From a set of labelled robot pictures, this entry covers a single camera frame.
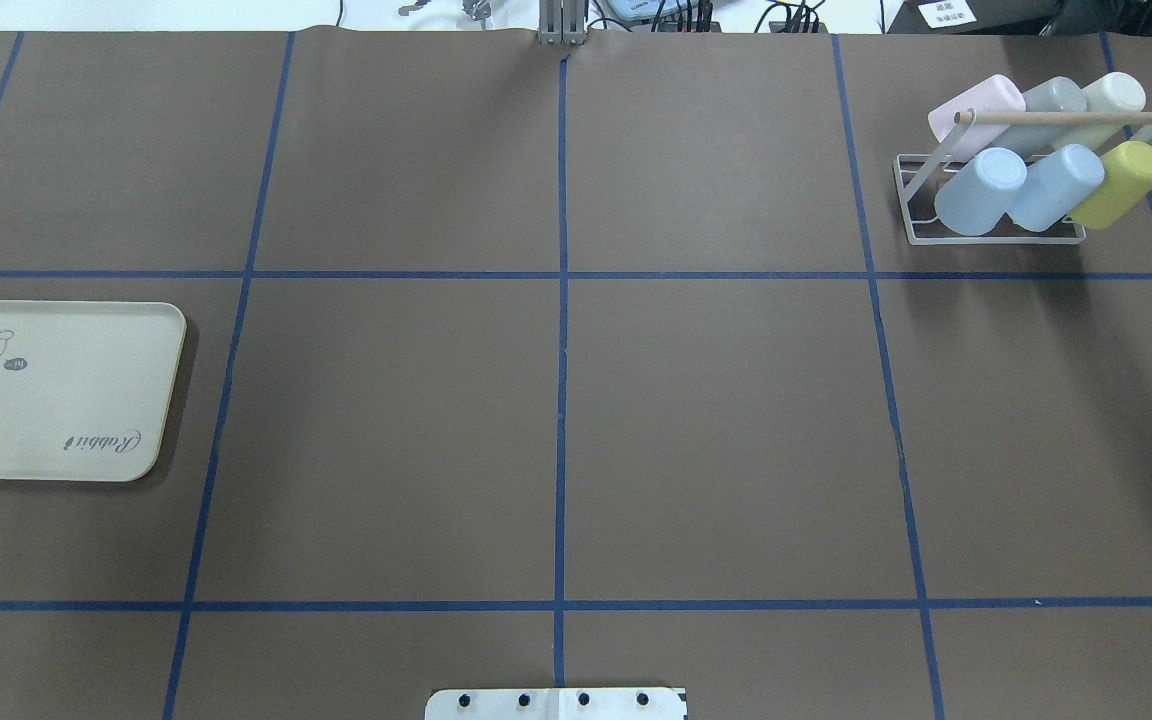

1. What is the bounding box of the yellow cup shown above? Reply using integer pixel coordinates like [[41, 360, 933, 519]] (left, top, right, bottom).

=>
[[1069, 141, 1152, 232]]

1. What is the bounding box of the grey cup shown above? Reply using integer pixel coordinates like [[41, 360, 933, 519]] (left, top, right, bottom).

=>
[[991, 76, 1087, 158]]

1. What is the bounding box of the cream plastic tray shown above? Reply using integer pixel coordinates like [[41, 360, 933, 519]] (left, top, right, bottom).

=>
[[0, 300, 188, 483]]

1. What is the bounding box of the white wire cup rack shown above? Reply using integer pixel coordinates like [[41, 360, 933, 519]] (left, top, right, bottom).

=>
[[892, 109, 1152, 247]]

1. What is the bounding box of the white camera post base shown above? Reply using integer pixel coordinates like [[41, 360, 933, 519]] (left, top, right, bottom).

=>
[[424, 687, 689, 719]]

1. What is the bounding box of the pink cup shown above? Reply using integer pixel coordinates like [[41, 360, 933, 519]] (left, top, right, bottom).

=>
[[927, 74, 1026, 162]]

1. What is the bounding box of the pale green cup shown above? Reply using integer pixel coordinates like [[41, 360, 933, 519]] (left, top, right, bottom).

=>
[[1051, 70, 1147, 151]]

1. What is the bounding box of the light blue cup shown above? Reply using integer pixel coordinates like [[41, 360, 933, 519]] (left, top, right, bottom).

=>
[[1006, 143, 1106, 233]]

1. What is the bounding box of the black labelled box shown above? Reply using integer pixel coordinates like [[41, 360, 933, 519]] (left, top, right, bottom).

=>
[[886, 1, 1085, 36]]

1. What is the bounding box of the aluminium frame post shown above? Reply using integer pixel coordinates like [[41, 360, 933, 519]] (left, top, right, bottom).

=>
[[536, 0, 590, 47]]

